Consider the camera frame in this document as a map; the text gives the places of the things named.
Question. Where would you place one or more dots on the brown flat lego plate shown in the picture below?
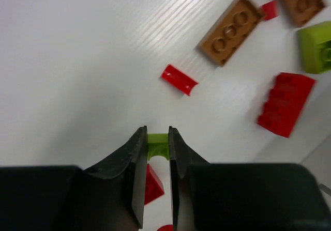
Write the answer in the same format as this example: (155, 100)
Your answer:
(230, 31)

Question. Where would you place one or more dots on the lime lego brick right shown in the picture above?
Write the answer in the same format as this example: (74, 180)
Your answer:
(314, 47)

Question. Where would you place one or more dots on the red oval lego piece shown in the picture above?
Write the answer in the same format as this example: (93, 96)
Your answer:
(168, 227)

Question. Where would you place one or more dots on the tiny red lego centre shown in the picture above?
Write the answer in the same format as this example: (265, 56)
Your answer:
(270, 10)

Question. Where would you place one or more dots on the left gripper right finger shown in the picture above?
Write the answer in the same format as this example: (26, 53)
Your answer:
(242, 196)

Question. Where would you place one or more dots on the tiny lime lego piece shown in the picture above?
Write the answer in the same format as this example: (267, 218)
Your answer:
(158, 145)

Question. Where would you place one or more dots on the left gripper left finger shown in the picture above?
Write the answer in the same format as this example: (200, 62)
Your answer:
(106, 196)

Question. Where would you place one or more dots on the small red curved lego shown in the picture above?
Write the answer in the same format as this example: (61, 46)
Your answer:
(178, 79)

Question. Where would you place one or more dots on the red long lego brick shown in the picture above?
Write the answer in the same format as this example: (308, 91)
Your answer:
(285, 102)

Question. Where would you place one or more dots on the red square lego brick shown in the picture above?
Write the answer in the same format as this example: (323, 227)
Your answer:
(153, 187)

